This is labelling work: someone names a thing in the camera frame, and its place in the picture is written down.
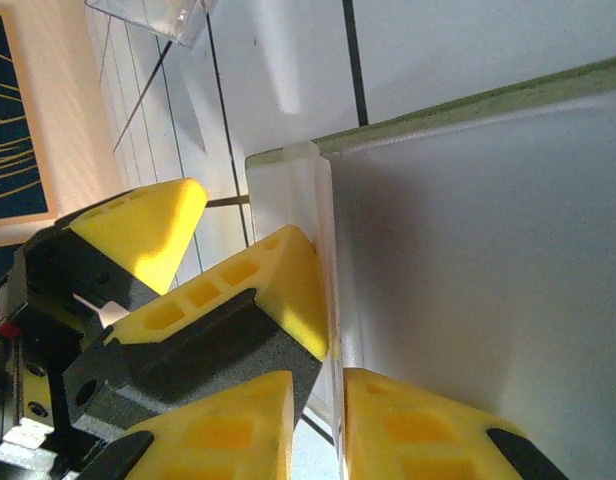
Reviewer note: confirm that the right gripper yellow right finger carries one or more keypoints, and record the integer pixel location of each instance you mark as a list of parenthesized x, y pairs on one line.
[(413, 445)]

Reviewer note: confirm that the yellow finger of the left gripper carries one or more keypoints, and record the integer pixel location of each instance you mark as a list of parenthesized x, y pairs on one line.
[(248, 310), (153, 230)]

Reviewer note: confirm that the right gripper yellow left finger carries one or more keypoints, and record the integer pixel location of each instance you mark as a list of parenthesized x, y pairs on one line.
[(228, 440)]

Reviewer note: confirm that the clear acrylic tiered card stand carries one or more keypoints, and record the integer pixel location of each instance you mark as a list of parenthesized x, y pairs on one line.
[(178, 25)]

